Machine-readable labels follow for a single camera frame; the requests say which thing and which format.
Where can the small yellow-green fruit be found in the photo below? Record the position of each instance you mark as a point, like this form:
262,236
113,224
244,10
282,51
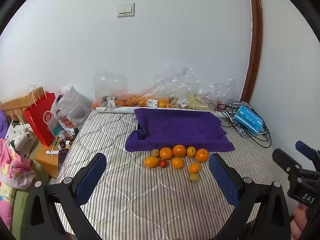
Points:
155,153
194,177

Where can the clear bag of brown fruits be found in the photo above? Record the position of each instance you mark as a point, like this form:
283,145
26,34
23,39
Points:
176,102

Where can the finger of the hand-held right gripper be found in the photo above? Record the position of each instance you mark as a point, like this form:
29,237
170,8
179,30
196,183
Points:
305,148
285,161

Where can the clear bag of oranges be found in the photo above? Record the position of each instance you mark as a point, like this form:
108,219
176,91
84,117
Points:
140,101

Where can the pink printed blanket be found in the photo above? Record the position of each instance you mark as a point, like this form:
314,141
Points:
12,172

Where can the person's right hand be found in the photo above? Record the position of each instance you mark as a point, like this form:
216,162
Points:
298,222

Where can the brown wooden door frame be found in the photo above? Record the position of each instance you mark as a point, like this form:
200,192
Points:
257,42

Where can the group of small bottles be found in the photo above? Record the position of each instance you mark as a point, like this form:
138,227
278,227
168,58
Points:
67,138

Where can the purple plush cloth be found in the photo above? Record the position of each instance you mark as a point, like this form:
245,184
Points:
3,125

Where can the wooden bedside table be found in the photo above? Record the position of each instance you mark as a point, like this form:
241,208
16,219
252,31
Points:
47,163

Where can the white leaf printed cloth bundle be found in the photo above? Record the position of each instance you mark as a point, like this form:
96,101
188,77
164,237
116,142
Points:
20,137

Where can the white printed long roll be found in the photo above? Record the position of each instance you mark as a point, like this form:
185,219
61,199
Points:
112,110

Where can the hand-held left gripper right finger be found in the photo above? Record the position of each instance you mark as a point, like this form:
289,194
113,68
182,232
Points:
223,180

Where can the dark phone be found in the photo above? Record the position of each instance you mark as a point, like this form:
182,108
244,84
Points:
62,158

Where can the orange mandarin with stem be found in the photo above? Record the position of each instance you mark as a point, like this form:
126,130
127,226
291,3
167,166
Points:
202,155

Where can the grey plastic bag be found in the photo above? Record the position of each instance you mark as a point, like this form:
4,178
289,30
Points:
72,107

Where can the green cushion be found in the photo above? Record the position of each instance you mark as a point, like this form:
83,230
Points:
22,205

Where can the clear bag of yellow fruits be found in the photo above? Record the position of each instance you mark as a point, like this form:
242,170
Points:
198,103

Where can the blue tissue pack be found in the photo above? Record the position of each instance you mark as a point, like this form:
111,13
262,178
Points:
247,118

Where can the small red tomato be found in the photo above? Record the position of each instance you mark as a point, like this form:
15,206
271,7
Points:
163,163

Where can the wooden bed frame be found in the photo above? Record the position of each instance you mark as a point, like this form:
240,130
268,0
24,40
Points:
15,107

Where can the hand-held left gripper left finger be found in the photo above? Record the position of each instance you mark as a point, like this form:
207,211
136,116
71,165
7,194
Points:
92,177

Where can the red paper shopping bag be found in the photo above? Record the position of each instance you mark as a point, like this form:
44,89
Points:
40,120

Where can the small white tube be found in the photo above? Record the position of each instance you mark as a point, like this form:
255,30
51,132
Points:
52,152

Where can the white wall light switch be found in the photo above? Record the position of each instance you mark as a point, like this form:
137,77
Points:
126,10

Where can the purple towel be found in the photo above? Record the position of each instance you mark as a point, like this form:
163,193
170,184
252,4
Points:
175,127

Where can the yellow-orange mandarin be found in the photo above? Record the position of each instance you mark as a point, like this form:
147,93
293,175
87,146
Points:
191,151

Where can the oval orange mandarin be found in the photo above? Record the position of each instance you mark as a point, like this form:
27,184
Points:
152,162

